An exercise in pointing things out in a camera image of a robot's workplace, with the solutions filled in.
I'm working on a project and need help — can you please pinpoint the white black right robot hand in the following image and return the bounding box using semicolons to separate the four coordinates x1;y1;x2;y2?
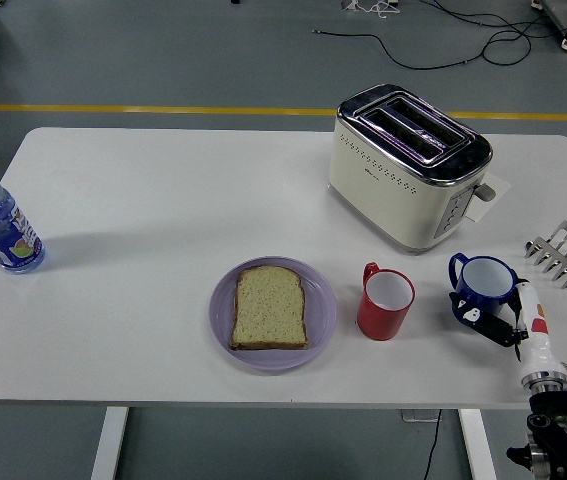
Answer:
449;279;567;380

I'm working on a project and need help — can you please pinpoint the purple plate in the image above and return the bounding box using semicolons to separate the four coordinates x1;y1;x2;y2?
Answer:
207;255;338;372

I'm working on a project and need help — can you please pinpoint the blue-capped water bottle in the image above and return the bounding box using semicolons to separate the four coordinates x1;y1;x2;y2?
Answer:
0;160;47;275

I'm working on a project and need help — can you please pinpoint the black hanging power cable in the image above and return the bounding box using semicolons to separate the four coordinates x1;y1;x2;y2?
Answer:
421;409;444;480

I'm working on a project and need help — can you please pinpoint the red enamel cup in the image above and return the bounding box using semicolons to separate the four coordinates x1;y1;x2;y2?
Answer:
356;261;417;342

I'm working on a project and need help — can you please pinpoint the bread slice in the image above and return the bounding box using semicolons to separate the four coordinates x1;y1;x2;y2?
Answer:
228;265;310;351

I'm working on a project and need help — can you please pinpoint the grey under-table socket box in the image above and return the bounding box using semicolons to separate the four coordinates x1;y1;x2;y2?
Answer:
400;408;442;424

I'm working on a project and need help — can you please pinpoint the white table leg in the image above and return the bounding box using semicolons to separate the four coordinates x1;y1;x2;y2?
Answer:
457;408;498;480
90;407;130;480

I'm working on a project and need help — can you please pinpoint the blue enamel cup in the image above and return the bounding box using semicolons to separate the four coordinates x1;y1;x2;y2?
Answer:
447;252;519;321

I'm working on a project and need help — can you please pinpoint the cream chrome toaster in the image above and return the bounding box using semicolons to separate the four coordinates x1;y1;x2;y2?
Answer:
327;83;497;255

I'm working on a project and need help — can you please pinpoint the black floor cable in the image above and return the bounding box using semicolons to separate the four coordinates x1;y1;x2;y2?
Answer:
311;0;567;71

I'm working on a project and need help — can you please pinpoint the white cable bundle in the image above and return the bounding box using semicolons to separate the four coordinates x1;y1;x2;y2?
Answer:
340;0;400;20

